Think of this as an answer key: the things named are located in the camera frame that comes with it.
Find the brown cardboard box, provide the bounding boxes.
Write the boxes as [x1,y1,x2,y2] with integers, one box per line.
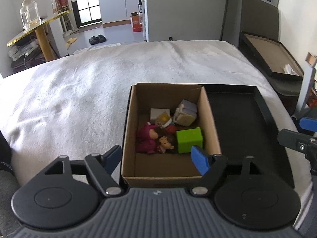
[121,83,221,188]

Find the green block toy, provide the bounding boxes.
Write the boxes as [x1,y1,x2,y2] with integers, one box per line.
[176,127,203,154]

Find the small brown hair figurine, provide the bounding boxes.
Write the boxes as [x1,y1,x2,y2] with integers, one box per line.
[155,135,175,154]

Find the purple beige cube toy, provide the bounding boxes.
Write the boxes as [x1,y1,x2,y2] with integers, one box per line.
[173,99,198,127]

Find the yellow head red figurine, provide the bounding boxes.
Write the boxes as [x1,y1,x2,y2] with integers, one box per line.
[155,111,177,134]

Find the black shallow tray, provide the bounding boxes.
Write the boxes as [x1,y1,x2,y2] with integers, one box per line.
[119,84,294,186]

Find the black box lid with cardboard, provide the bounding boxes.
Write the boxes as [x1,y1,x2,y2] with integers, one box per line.
[239,32,304,81]

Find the magenta figurine toy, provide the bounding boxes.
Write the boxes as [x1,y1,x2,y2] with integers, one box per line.
[135,122,159,154]

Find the white small box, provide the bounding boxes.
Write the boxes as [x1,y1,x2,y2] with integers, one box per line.
[150,108,170,124]

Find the yellow slippers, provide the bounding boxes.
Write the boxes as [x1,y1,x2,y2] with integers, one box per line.
[66,37,78,49]

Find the black slippers pair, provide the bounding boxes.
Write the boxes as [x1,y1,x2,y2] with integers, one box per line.
[89,35,107,45]

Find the round gold table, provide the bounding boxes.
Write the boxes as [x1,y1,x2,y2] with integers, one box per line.
[7,9,72,62]

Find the clear glass jar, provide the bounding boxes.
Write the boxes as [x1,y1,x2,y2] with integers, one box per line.
[19,0,41,31]

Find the orange cardboard box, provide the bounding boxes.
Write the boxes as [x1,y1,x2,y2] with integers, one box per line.
[130,12,142,32]

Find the red white canister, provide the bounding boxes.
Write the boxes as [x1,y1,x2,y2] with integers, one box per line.
[52,0,70,14]

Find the white kitchen cabinet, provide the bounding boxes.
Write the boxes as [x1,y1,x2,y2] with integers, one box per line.
[99,0,139,27]

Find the black spray bottle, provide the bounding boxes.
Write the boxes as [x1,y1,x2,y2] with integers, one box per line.
[138,0,143,14]

